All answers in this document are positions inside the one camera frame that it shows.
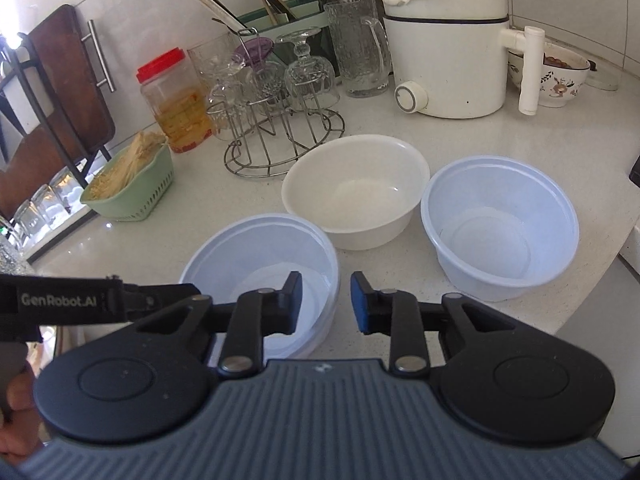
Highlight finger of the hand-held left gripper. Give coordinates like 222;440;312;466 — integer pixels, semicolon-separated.
121;282;202;322

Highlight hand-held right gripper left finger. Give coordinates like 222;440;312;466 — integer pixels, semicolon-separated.
135;271;304;377

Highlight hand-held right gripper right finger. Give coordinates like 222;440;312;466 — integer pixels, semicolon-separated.
350;271;518;377

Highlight pale blue plastic bowl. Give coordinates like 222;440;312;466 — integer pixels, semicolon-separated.
420;155;581;303
178;213;342;361

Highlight white ceramic bowl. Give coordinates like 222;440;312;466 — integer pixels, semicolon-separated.
281;134;431;252

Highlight person's left hand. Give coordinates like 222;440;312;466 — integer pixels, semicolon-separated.
0;366;49;466

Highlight tall textured glass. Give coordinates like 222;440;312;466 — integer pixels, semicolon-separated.
0;230;32;274

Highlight small clear glass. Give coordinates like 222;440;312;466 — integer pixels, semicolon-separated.
12;200;40;247
50;165;85;203
30;185;62;227

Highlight green plastic basket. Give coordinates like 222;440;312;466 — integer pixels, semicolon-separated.
80;132;176;222

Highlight pale dried noodle sticks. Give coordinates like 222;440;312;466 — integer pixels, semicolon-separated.
87;131;168;200

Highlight clear jar red lid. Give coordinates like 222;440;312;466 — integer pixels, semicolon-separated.
136;47;216;155

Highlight clear stemmed goblet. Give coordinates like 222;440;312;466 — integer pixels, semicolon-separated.
276;27;335;112
239;60;287;113

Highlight clear glass tumbler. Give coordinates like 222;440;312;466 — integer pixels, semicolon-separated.
187;32;247;141

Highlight wooden cutting board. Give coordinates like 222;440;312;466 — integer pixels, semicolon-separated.
0;4;117;217

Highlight glass pitcher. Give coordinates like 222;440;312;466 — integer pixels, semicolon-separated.
324;0;392;99

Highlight black dish rack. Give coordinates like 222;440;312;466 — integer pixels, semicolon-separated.
0;32;114;263

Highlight white electric cooking pot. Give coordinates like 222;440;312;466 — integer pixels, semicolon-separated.
376;0;544;120

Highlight green utensil holder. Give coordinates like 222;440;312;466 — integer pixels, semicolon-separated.
235;0;326;61

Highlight white chopsticks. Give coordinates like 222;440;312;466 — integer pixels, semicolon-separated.
189;0;252;37

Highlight floral ceramic bowl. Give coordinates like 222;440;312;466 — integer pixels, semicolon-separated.
507;42;592;109

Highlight white shallow bowl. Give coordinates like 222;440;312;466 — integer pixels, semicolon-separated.
585;57;621;92

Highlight wire glass rack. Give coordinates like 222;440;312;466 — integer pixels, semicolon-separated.
205;30;347;180

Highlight metal bar handle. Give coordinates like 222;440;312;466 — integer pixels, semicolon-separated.
87;19;117;94

